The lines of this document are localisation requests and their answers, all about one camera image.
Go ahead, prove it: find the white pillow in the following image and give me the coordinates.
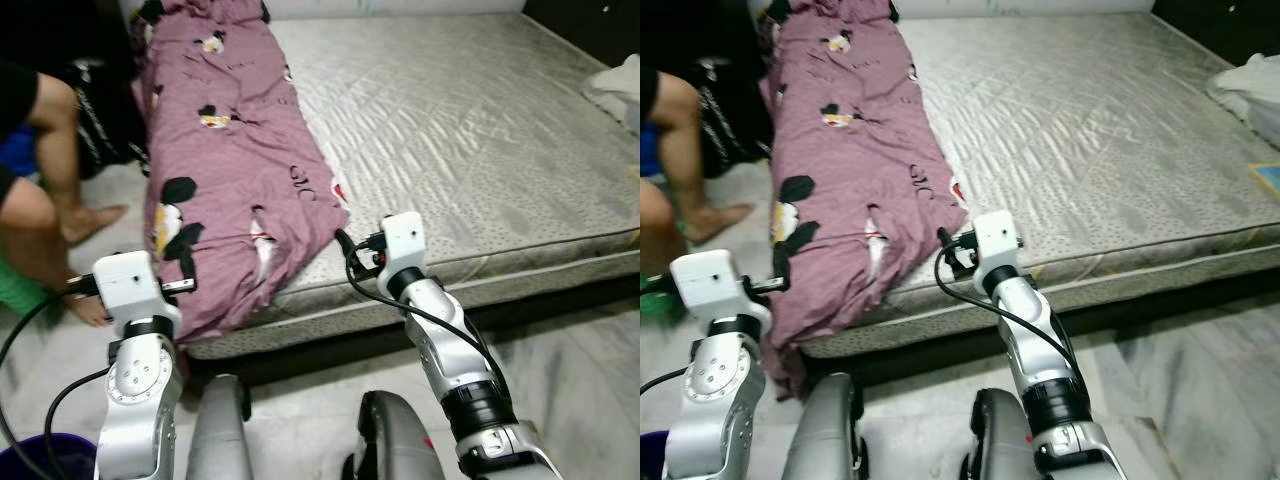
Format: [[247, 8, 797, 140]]
[[1204, 53, 1280, 153], [583, 53, 641, 136]]

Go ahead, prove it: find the colourful picture book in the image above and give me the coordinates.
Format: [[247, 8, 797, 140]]
[[1247, 161, 1280, 203]]

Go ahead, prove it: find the pink printed blanket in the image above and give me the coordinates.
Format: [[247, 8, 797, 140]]
[[757, 0, 970, 403], [132, 0, 352, 348]]

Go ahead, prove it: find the grey left robot leg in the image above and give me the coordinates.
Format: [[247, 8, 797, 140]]
[[778, 371, 863, 480], [183, 373, 253, 480]]

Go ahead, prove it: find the black printed bag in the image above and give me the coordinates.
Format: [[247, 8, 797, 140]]
[[68, 52, 153, 183], [693, 52, 778, 181]]

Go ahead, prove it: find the white quilted mattress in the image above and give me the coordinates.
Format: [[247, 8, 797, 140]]
[[185, 11, 641, 363], [800, 11, 1280, 359]]

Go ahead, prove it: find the person in black clothes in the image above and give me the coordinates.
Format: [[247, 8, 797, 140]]
[[640, 62, 758, 291], [0, 58, 133, 328]]

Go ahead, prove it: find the purple waste bin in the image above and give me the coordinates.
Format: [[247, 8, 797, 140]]
[[0, 431, 103, 480], [640, 430, 669, 480]]

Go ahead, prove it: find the dark tufted headboard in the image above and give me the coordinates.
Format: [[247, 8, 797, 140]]
[[1148, 0, 1280, 69], [520, 0, 641, 69]]

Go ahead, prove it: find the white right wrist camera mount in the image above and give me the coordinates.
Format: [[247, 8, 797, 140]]
[[970, 209, 1023, 293], [378, 211, 430, 298]]

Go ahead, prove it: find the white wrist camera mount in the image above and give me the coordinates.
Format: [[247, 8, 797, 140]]
[[667, 249, 765, 336], [91, 249, 185, 338], [970, 209, 1023, 293], [378, 211, 430, 298]]

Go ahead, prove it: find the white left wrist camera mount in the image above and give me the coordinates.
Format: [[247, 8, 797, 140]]
[[667, 249, 765, 336], [91, 249, 185, 338]]

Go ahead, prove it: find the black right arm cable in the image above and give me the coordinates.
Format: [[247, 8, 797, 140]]
[[345, 255, 511, 401], [935, 250, 1083, 393]]

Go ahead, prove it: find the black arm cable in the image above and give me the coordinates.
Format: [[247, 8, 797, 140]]
[[640, 365, 691, 396], [935, 250, 1083, 393], [345, 255, 511, 401], [42, 365, 113, 471]]

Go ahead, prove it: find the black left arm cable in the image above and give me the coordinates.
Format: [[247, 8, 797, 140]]
[[640, 365, 691, 396], [42, 365, 113, 471]]

